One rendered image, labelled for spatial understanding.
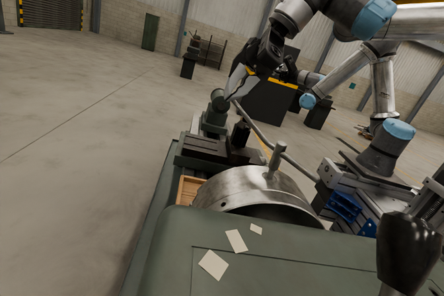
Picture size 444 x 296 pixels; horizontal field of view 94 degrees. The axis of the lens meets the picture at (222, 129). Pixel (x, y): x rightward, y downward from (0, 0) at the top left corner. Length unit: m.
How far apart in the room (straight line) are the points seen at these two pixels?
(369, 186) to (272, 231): 0.89
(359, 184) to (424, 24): 0.70
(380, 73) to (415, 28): 0.60
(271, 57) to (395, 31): 0.33
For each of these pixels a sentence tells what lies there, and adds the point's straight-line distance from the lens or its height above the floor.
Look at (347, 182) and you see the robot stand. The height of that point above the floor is 1.08.
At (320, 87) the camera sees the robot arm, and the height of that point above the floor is 1.42.
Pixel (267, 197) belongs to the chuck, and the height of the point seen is 1.23.
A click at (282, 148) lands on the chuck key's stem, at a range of 0.44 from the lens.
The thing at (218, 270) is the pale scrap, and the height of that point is 1.26.
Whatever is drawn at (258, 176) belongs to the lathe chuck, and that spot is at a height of 1.23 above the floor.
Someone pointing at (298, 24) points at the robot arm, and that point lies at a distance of 0.50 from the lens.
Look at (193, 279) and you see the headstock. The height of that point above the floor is 1.26.
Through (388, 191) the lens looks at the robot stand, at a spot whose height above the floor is 1.09.
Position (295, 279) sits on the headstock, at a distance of 0.30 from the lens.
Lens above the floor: 1.46
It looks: 21 degrees down
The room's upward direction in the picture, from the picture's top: 18 degrees clockwise
